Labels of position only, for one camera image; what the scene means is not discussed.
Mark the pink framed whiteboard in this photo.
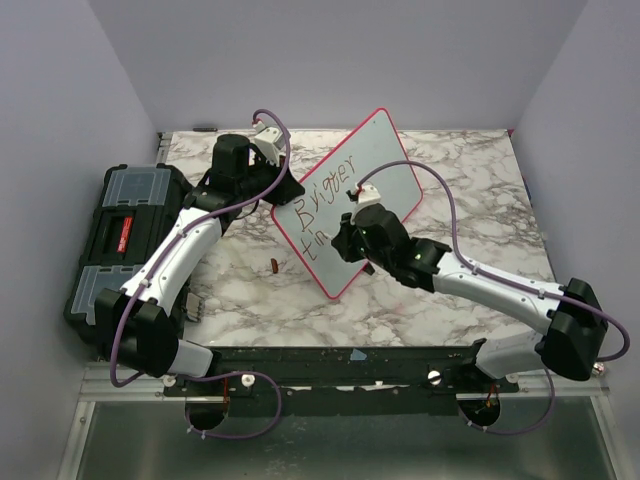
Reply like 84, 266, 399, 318
271, 108, 408, 299

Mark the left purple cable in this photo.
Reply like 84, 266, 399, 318
108, 108, 291, 441

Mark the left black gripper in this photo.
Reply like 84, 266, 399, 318
238, 152, 306, 207

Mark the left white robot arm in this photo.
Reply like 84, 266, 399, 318
94, 127, 305, 395

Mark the black mounting rail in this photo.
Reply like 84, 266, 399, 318
164, 344, 519, 417

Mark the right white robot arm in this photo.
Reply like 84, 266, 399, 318
331, 204, 608, 392

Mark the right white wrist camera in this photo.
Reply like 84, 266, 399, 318
347, 183, 381, 224

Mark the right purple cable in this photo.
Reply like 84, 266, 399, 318
355, 160, 631, 435

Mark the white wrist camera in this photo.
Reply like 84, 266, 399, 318
254, 123, 286, 166
347, 183, 381, 224

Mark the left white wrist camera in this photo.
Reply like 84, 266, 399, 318
254, 123, 286, 166

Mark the brown cable connector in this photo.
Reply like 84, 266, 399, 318
592, 362, 606, 376

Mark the black plastic toolbox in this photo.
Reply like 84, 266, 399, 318
64, 164, 192, 346

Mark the purple cable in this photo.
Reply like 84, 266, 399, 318
355, 160, 631, 435
108, 108, 291, 441

